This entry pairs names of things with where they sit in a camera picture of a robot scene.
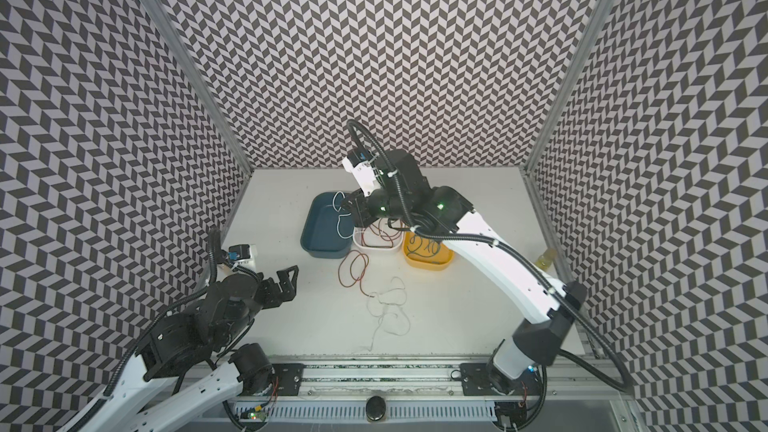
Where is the yellow liquid bottle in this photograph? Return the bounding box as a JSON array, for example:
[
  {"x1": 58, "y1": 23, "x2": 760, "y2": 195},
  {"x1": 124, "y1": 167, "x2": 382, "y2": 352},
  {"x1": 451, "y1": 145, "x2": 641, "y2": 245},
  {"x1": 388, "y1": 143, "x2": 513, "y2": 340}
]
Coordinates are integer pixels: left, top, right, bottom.
[{"x1": 535, "y1": 248, "x2": 557, "y2": 271}]

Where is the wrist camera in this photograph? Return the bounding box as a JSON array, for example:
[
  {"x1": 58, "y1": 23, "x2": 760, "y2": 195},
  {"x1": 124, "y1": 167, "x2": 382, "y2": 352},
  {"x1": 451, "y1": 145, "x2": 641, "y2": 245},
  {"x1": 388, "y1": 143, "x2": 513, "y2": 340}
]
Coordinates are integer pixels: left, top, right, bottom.
[
  {"x1": 227, "y1": 244, "x2": 258, "y2": 272},
  {"x1": 342, "y1": 148, "x2": 381, "y2": 197}
]

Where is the teal plastic bin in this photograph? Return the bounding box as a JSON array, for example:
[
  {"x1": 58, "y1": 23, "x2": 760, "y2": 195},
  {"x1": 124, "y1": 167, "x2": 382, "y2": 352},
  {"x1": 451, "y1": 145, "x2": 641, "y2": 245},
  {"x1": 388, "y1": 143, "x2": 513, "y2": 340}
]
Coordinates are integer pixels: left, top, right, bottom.
[{"x1": 300, "y1": 191, "x2": 355, "y2": 259}]

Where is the aluminium corner post left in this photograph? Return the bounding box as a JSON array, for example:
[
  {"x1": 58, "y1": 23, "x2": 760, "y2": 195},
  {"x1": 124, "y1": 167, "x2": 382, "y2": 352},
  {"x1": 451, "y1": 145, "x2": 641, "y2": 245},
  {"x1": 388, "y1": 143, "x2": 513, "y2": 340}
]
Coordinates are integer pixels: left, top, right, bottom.
[{"x1": 139, "y1": 0, "x2": 253, "y2": 176}]

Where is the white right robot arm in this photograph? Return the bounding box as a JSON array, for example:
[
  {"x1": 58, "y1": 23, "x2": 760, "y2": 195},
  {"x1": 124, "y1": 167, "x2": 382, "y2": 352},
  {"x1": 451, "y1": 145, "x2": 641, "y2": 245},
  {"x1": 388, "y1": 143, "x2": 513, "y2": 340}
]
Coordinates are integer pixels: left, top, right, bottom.
[{"x1": 342, "y1": 119, "x2": 633, "y2": 394}]

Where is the black knob on rail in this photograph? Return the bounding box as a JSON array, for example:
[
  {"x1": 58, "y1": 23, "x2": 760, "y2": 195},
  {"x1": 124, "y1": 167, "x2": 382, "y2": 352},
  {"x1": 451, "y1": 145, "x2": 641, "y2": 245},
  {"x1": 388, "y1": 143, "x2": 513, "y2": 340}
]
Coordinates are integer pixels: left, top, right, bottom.
[{"x1": 365, "y1": 395, "x2": 387, "y2": 423}]

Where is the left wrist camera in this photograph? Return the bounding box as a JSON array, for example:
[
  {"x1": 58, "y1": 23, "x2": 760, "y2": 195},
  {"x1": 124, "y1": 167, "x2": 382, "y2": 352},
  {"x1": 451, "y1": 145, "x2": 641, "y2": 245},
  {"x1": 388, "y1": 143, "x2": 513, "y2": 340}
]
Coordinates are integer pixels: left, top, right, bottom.
[{"x1": 227, "y1": 244, "x2": 258, "y2": 272}]

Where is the aluminium corner post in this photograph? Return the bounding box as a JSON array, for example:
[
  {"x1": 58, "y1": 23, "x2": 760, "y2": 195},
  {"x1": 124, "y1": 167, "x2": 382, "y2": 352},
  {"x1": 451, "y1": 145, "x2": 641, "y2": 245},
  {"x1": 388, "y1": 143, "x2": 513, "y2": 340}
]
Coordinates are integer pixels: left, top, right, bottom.
[
  {"x1": 523, "y1": 0, "x2": 616, "y2": 177},
  {"x1": 139, "y1": 0, "x2": 253, "y2": 176}
]

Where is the white plastic bin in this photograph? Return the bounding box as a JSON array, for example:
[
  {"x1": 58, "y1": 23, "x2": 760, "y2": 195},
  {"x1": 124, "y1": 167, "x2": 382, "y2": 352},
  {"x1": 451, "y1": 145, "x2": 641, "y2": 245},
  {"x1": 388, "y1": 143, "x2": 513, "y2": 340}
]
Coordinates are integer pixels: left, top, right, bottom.
[{"x1": 352, "y1": 225, "x2": 404, "y2": 252}]

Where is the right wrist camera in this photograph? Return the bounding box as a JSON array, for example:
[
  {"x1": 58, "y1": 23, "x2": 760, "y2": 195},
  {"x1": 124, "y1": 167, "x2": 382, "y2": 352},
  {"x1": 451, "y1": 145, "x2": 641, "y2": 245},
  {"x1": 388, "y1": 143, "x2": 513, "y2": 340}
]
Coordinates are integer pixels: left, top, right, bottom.
[{"x1": 342, "y1": 148, "x2": 381, "y2": 197}]

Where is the aluminium corner post right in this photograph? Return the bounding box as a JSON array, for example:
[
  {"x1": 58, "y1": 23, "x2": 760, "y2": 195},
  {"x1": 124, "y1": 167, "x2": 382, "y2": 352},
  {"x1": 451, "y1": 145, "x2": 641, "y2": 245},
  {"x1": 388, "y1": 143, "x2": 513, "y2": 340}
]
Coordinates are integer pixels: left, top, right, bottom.
[{"x1": 523, "y1": 0, "x2": 616, "y2": 177}]

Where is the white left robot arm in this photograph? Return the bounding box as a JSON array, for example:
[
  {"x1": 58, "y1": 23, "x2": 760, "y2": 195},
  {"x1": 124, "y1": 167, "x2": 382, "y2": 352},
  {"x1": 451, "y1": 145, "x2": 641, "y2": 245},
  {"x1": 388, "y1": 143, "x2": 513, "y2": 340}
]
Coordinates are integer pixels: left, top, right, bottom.
[{"x1": 63, "y1": 228, "x2": 304, "y2": 431}]

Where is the yellow plastic bin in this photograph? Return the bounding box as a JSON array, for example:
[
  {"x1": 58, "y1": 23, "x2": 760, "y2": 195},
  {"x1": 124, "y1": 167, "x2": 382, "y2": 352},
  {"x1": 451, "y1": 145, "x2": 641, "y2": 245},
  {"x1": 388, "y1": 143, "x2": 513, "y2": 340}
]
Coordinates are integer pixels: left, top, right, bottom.
[{"x1": 402, "y1": 232, "x2": 454, "y2": 271}]

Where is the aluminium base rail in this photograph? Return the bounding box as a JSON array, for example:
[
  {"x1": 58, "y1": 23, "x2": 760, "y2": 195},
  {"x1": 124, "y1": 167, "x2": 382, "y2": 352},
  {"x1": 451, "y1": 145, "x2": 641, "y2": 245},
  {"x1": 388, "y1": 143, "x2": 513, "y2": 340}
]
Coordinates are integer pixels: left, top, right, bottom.
[{"x1": 173, "y1": 356, "x2": 637, "y2": 432}]

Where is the white cable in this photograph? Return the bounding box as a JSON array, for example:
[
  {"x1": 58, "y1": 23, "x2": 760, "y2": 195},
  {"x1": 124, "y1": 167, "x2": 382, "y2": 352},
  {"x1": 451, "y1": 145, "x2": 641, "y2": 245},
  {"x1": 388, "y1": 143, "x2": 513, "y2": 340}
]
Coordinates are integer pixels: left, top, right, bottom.
[{"x1": 359, "y1": 275, "x2": 413, "y2": 354}]

